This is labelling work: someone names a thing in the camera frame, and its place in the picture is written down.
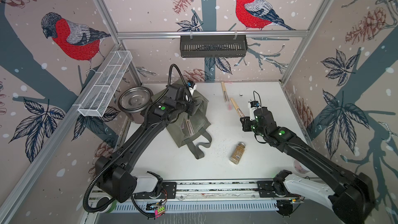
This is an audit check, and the olive green tote bag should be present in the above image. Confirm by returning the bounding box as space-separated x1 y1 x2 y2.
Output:
150 79 212 159

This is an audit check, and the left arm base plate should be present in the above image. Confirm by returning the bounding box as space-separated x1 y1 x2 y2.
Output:
134 181 177 200

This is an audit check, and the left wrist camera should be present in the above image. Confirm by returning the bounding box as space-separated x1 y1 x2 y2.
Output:
187 80 197 96

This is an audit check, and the aluminium mounting rail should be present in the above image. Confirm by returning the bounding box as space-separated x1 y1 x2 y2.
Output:
90 178 347 201

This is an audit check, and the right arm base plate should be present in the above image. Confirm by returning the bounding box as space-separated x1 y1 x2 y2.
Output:
256 180 300 198

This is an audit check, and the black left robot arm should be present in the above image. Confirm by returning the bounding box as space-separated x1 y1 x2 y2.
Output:
95 80 200 211

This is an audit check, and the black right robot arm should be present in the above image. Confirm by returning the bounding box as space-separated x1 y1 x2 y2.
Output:
240 107 376 224

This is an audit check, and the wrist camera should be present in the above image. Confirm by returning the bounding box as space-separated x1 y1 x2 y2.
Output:
248 100 261 114
187 80 197 96

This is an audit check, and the black hanging shelf basket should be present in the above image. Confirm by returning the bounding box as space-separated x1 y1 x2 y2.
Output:
180 35 248 58

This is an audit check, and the glass spice jar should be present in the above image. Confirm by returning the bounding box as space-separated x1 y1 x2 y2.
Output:
229 143 246 164

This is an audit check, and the green tape roll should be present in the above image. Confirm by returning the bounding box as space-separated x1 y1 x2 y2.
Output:
96 196 117 213

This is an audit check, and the white round tin can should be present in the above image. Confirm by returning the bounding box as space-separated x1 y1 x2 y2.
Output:
293 160 310 174

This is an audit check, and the pink circuit board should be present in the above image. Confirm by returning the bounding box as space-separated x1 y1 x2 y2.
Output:
145 204 165 219

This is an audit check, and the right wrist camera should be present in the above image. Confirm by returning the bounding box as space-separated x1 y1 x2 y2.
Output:
248 100 261 114

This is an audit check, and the black corrugated cable hose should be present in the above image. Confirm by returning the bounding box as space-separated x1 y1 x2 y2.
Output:
82 64 192 214

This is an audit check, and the white wire mesh basket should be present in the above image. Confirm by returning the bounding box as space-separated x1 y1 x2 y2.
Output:
78 50 132 117

